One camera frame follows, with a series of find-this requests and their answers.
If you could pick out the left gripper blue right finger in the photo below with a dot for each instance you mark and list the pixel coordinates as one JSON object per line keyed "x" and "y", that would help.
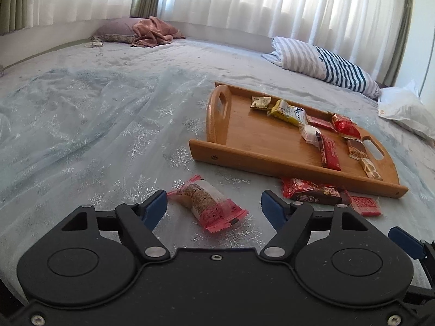
{"x": 291, "y": 223}

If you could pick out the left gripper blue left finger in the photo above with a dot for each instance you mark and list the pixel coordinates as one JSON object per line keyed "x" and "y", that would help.
{"x": 136, "y": 224}

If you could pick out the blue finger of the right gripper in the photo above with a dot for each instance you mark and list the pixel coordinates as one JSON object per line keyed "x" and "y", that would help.
{"x": 409, "y": 244}

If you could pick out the brown red candy bar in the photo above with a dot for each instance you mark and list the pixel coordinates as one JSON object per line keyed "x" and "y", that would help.
{"x": 310, "y": 192}

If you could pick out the red wafer packet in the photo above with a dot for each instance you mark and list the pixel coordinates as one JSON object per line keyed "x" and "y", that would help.
{"x": 365, "y": 206}
{"x": 320, "y": 123}

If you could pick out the dark red chocolate bar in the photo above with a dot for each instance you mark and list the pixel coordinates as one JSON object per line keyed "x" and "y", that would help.
{"x": 329, "y": 155}

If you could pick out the pink seaweed roll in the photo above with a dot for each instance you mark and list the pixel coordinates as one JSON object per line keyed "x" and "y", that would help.
{"x": 213, "y": 210}

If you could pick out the pink white cake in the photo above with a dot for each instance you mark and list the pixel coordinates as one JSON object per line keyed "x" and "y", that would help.
{"x": 309, "y": 134}

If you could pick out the clear peanut candy packet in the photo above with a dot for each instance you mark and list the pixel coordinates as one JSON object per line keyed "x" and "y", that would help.
{"x": 369, "y": 168}

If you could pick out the brown peanut bar packet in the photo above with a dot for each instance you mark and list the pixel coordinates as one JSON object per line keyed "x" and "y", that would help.
{"x": 356, "y": 148}

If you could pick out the yellow white snack bag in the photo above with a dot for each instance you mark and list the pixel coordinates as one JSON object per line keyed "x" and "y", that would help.
{"x": 288, "y": 113}

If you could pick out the red crinkled snack bag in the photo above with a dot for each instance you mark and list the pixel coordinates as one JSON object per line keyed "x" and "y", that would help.
{"x": 345, "y": 127}

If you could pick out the gold snack bar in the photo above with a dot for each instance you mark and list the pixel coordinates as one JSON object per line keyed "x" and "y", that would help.
{"x": 261, "y": 103}

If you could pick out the wooden serving tray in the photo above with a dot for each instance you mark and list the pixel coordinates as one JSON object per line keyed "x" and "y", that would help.
{"x": 240, "y": 137}

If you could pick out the light blue lace cloth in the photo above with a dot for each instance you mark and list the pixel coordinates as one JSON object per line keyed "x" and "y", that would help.
{"x": 74, "y": 137}

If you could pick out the white pillow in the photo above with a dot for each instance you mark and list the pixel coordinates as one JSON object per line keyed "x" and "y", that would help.
{"x": 403, "y": 106}

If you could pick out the striped pillow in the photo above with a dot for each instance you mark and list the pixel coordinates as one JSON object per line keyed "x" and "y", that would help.
{"x": 322, "y": 64}

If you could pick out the grey bed sheet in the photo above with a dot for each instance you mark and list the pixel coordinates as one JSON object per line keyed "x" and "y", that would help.
{"x": 223, "y": 63}

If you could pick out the small item near purple pillow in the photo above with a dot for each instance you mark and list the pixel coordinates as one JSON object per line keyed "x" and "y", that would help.
{"x": 94, "y": 44}

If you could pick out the pink blanket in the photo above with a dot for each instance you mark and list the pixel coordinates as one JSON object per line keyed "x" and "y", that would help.
{"x": 151, "y": 32}

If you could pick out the purple pillow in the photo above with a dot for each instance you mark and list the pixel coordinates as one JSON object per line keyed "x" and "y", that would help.
{"x": 117, "y": 30}

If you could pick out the white sheer curtain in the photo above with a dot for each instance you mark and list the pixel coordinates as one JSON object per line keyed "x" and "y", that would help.
{"x": 363, "y": 31}

